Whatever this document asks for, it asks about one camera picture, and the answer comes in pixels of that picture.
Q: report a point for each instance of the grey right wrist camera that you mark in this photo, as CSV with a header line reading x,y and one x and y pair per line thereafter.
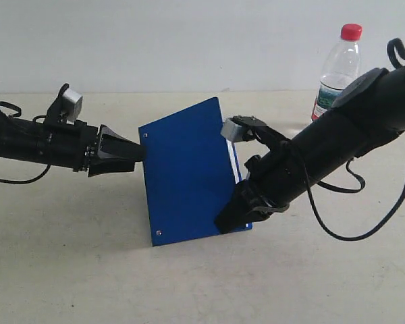
x,y
232,131

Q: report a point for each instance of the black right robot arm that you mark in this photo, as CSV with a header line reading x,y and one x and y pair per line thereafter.
x,y
368,114

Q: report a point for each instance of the clear bottle red cap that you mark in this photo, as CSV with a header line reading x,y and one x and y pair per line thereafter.
x,y
341,67

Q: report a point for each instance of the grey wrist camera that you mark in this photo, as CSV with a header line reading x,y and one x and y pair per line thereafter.
x,y
71,105
232,131

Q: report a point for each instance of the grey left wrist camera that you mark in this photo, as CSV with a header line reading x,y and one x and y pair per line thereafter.
x,y
71,105

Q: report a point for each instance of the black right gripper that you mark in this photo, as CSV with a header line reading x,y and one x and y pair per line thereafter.
x,y
248,203

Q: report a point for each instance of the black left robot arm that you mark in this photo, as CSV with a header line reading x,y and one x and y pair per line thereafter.
x,y
22,140

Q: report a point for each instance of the blue binder folder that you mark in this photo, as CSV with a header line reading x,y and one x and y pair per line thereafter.
x,y
190,171

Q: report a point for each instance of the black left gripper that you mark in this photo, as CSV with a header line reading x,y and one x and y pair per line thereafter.
x,y
65,145

